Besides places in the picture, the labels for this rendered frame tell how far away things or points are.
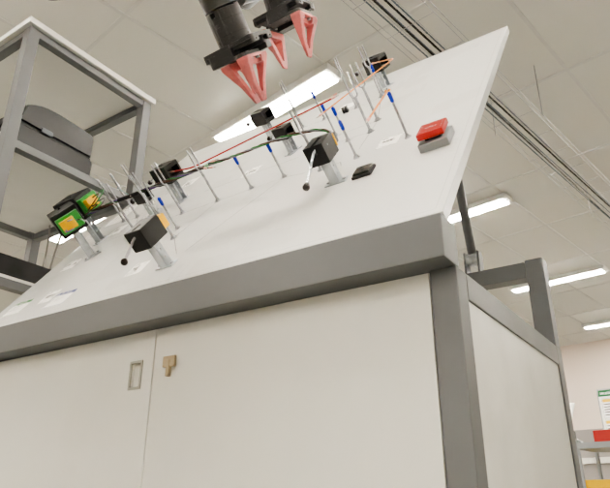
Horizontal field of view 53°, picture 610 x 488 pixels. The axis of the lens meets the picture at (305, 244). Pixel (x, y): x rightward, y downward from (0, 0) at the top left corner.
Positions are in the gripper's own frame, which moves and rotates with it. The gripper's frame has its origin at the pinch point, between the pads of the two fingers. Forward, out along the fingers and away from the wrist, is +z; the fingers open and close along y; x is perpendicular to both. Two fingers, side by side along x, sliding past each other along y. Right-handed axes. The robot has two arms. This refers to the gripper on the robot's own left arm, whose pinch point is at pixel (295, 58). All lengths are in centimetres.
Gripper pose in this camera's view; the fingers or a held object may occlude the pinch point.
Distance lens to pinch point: 118.0
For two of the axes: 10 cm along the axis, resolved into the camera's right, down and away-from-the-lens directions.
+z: 2.7, 9.6, -0.1
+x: -4.9, 1.3, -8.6
